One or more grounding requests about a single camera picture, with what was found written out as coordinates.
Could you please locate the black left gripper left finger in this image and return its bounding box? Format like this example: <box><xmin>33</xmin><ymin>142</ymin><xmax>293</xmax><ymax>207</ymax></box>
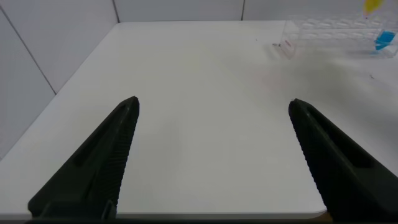
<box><xmin>27</xmin><ymin>95</ymin><xmax>141</xmax><ymax>220</ymax></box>

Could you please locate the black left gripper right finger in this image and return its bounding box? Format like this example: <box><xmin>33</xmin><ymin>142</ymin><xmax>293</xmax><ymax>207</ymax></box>
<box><xmin>287</xmin><ymin>98</ymin><xmax>398</xmax><ymax>223</ymax></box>

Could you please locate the test tube with yellow pigment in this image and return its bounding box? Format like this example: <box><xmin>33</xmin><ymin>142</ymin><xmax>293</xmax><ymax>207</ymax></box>
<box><xmin>363</xmin><ymin>0</ymin><xmax>388</xmax><ymax>19</ymax></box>

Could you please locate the test tube with blue pigment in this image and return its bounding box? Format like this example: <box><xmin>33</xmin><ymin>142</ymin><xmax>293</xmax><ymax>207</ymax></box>
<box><xmin>374</xmin><ymin>15</ymin><xmax>398</xmax><ymax>52</ymax></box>

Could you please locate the clear acrylic test tube rack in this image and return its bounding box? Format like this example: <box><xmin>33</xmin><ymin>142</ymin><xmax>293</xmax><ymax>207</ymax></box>
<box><xmin>279</xmin><ymin>14</ymin><xmax>398</xmax><ymax>60</ymax></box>

